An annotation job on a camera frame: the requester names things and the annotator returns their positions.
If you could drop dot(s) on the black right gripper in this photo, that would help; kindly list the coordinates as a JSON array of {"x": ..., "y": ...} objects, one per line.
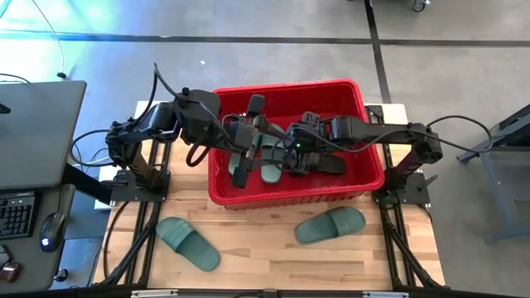
[{"x": 316, "y": 128}]

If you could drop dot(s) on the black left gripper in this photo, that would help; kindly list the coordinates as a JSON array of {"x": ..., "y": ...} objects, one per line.
[{"x": 240, "y": 134}]

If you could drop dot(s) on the black slide sandal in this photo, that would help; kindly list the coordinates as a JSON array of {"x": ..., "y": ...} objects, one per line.
[
  {"x": 333, "y": 164},
  {"x": 256, "y": 105}
]

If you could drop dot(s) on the green slide sandal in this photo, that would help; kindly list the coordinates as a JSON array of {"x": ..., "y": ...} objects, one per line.
[
  {"x": 327, "y": 227},
  {"x": 271, "y": 174},
  {"x": 234, "y": 161},
  {"x": 190, "y": 246}
]

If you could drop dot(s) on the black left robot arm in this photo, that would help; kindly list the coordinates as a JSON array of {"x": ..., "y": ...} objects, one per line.
[{"x": 198, "y": 111}]

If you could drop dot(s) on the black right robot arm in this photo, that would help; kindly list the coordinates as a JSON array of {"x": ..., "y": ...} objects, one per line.
[{"x": 381, "y": 130}]

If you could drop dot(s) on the red plastic bin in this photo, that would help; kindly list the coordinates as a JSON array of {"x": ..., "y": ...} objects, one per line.
[{"x": 356, "y": 182}]

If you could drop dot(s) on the white power adapter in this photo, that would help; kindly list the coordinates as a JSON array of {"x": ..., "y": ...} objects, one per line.
[{"x": 103, "y": 174}]

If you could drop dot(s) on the blue-grey metal cart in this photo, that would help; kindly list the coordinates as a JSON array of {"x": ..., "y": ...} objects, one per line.
[{"x": 490, "y": 184}]

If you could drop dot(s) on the black desk base bar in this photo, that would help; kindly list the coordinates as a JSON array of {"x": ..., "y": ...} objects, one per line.
[{"x": 83, "y": 182}]

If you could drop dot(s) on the black caster wheel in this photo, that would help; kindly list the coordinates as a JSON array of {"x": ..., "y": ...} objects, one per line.
[{"x": 419, "y": 5}]

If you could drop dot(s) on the black computer mouse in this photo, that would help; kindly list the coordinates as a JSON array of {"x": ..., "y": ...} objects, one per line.
[{"x": 51, "y": 229}]

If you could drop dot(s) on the black round desk foot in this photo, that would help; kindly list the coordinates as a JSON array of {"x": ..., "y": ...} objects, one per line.
[{"x": 61, "y": 275}]

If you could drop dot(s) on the black keyboard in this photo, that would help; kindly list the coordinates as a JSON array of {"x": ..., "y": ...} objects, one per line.
[{"x": 16, "y": 215}]

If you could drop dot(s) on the grey desk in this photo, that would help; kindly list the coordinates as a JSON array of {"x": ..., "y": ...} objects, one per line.
[{"x": 37, "y": 269}]

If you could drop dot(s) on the small brown object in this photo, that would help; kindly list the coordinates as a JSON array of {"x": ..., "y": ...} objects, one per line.
[{"x": 10, "y": 272}]

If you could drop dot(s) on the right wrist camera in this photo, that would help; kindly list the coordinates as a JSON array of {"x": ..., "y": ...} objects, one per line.
[{"x": 297, "y": 145}]

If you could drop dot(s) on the black aluminium frame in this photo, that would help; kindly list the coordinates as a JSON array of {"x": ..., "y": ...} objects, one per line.
[
  {"x": 136, "y": 248},
  {"x": 374, "y": 111}
]

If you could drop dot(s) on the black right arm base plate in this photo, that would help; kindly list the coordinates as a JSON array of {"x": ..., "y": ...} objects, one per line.
[{"x": 414, "y": 186}]

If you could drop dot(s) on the black frame rail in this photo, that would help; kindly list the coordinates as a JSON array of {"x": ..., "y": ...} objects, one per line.
[{"x": 314, "y": 295}]

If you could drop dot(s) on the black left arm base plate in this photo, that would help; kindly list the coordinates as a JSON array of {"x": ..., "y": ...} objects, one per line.
[{"x": 124, "y": 192}]

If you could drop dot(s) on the silver rail bracket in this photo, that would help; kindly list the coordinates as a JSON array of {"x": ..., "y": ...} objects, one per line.
[
  {"x": 385, "y": 295},
  {"x": 155, "y": 294}
]

